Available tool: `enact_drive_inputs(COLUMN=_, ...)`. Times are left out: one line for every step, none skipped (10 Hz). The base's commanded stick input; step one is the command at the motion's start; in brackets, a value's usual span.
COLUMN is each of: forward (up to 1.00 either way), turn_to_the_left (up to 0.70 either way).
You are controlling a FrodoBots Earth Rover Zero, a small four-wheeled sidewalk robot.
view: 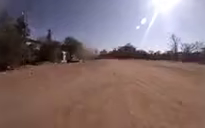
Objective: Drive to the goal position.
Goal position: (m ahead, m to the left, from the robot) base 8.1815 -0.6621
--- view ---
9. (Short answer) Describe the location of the reddish-brown dirt road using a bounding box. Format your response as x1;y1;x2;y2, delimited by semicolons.
0;58;205;128

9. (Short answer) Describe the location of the round dark tree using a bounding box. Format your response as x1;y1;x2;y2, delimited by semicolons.
63;36;88;61

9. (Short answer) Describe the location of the row of distant trees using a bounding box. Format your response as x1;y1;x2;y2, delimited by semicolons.
95;39;205;65

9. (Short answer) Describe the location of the pole with top fitting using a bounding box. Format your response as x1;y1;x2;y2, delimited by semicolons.
45;28;53;43

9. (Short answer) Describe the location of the building with pale roof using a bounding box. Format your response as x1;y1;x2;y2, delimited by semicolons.
21;38;68;64

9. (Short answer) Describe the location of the bare tree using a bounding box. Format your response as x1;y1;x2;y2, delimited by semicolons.
167;33;182;62

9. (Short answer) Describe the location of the tall dark tree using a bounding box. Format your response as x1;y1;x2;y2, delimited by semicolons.
0;11;33;72

